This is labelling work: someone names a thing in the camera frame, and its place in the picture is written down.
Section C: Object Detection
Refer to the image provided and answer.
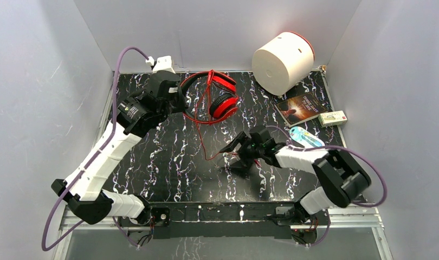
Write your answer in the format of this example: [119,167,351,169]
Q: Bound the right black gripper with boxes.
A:
[219,131,264,172]

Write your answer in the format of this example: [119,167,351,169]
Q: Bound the red headphone cable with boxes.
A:
[194,69,261,167]

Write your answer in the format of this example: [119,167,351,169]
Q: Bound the red black headphones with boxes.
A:
[179,71,239,126]

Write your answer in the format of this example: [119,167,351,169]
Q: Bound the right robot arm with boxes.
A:
[220,125,371,224]

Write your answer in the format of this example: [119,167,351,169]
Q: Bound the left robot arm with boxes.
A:
[51,70,186,225]

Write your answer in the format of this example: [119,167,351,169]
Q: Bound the blue packaged toothbrush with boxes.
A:
[289,126,325,148]

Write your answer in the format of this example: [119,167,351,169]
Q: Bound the dark paperback book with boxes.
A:
[275,93,328,127]

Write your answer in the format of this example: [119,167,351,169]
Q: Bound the small green white box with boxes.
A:
[318,110,348,127]

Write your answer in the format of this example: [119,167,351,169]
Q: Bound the white cylindrical container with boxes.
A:
[251,31,315,96]

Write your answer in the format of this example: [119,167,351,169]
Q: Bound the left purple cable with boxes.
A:
[41,47,150,252]

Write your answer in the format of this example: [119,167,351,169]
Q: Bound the purple cable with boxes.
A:
[41,47,150,252]
[266,125,388,208]

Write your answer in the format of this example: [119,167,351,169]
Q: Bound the black front mounting rail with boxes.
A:
[151,202,299,239]

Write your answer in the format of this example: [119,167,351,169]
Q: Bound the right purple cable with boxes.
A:
[266,125,388,208]

